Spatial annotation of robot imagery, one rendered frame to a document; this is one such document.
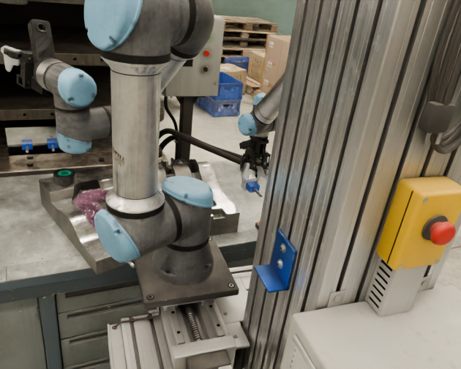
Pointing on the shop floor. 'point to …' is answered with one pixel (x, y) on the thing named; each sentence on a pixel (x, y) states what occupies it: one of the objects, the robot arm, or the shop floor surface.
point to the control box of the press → (195, 85)
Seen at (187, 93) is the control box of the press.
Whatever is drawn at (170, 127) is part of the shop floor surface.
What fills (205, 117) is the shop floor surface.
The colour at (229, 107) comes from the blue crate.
